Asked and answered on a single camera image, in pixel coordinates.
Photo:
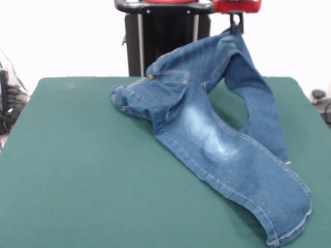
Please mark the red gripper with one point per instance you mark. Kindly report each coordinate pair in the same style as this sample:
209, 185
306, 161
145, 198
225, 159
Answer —
238, 6

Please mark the blue denim jeans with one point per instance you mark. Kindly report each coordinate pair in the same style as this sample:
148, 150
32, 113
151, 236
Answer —
207, 134

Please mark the red robot arm base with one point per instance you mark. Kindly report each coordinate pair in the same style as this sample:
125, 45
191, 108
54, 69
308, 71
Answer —
168, 1

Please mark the black round knob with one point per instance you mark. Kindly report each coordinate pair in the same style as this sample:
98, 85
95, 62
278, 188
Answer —
318, 93

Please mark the dark green table cloth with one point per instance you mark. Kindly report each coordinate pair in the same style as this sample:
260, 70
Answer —
77, 180

